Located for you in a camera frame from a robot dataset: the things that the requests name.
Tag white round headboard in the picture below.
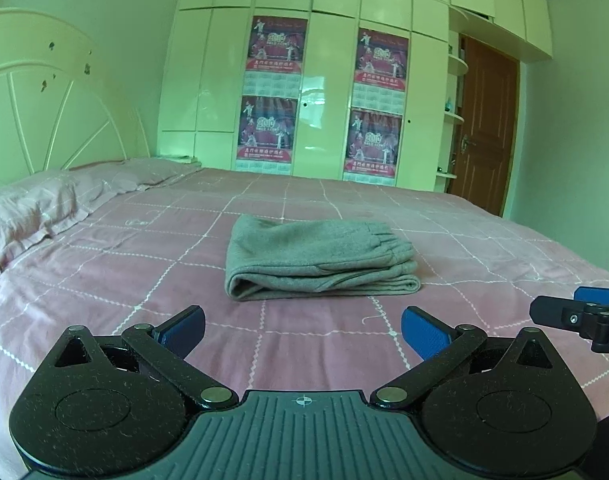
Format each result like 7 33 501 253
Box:
0 8 152 193

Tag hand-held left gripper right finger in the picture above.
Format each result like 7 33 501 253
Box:
372 306 560 408

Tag red wall poster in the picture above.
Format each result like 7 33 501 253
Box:
353 27 410 111
343 106 404 184
236 94 299 176
245 15 308 98

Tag white glossy wardrobe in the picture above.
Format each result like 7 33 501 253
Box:
157 0 555 193

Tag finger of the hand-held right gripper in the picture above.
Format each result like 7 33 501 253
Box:
529 296 609 356
573 286 609 307

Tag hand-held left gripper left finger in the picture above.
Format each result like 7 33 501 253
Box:
49 305 239 411

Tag grey pants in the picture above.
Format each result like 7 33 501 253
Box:
225 213 422 302

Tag white corner shelf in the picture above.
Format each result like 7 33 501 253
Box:
436 35 470 181

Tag pink ruffled pillow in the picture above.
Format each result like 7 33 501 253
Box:
0 170 112 271
67 156 204 197

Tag brown wooden door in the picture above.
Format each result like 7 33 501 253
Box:
447 34 520 217

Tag bed with pink checked sheet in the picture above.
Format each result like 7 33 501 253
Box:
0 157 609 480

